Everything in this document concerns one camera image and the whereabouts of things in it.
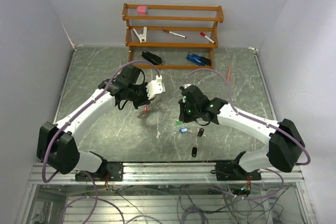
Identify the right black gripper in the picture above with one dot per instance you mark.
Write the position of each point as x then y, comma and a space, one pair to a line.
182, 105

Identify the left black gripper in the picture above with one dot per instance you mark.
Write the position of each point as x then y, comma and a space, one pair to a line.
145, 100

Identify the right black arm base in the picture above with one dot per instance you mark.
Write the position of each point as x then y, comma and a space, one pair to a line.
229, 171

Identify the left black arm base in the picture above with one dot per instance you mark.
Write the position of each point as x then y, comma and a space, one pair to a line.
99, 171

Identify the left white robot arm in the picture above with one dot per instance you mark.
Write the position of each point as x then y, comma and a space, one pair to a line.
58, 143

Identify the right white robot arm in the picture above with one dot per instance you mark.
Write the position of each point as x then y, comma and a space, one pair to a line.
283, 144

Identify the blue key tag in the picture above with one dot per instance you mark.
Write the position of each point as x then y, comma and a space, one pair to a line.
183, 130

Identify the black key fob upper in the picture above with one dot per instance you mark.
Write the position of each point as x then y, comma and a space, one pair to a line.
200, 132

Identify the black key fob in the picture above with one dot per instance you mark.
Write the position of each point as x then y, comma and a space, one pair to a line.
200, 132
194, 151

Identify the black key fob lower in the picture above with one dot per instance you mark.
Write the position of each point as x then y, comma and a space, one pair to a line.
194, 151

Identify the black stapler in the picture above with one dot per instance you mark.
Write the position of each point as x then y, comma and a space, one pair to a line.
152, 58

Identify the white plastic clip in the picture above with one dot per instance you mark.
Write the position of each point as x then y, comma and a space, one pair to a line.
141, 37

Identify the blue stapler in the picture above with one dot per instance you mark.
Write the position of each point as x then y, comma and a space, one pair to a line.
198, 60

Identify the wooden three-tier shelf rack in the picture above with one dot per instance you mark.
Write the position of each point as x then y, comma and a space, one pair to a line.
131, 41

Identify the orange pencil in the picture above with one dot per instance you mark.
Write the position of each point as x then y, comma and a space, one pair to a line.
229, 73

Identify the red capped white marker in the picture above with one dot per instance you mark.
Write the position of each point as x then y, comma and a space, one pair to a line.
173, 33

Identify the pink eraser block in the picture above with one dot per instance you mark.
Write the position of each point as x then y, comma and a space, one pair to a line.
142, 10

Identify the red tipped white marker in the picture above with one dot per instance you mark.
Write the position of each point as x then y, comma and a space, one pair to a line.
208, 38

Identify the aluminium mounting rail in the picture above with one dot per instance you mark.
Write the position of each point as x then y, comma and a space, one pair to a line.
167, 173

